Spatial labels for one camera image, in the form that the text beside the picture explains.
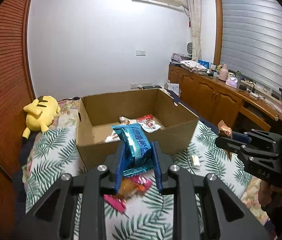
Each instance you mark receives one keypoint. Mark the tissue box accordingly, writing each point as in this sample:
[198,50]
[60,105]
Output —
[233,82]

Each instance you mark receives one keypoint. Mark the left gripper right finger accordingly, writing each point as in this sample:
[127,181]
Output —
[161,167]

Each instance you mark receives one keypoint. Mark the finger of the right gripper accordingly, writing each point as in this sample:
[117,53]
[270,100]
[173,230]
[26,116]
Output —
[229,145]
[241,137]

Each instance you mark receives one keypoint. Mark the white orange snack packet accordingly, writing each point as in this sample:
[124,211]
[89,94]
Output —
[126,121]

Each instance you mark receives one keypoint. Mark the folded floral cloth stack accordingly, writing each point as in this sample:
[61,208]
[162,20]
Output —
[193,66]

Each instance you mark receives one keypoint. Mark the blue snack packet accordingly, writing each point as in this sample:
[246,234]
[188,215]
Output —
[138,149]

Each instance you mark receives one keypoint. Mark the right hand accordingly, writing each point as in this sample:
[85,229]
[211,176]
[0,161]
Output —
[269,195]

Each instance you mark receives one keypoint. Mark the pink sausage snack packet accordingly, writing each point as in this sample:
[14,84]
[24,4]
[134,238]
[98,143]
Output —
[129,187]

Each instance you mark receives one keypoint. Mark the small white fan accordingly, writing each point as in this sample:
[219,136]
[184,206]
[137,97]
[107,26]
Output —
[189,48]

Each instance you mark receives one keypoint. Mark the small white candy wrapper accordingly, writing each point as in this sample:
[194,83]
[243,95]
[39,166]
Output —
[195,161]

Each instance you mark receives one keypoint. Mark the wooden sideboard cabinet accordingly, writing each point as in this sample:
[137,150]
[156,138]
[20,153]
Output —
[214,101]

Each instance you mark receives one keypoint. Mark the grey window blind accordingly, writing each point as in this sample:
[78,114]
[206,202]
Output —
[252,40]

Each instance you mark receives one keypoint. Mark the red white snack packet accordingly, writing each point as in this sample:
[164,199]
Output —
[148,123]

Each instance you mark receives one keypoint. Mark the beige curtain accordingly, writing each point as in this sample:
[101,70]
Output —
[195,13]

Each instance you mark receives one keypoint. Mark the palm leaf bed cover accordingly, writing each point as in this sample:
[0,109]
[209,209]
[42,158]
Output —
[156,230]

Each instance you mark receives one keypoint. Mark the white wall switch plate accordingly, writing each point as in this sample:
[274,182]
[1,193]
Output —
[140,52]

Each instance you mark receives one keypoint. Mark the pink thermos jug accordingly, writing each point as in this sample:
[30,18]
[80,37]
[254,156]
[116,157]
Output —
[223,72]

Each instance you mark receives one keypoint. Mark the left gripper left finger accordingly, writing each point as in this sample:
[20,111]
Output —
[117,166]

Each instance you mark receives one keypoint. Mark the white paper bag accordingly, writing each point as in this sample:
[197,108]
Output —
[173,87]

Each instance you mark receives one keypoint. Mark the yellow Pikachu plush toy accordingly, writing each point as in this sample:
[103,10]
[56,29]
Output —
[40,114]

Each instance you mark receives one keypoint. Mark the brown orange snack packet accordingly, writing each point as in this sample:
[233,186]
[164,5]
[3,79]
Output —
[225,131]

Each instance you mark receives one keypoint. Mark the brown cardboard box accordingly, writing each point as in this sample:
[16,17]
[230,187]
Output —
[136,118]

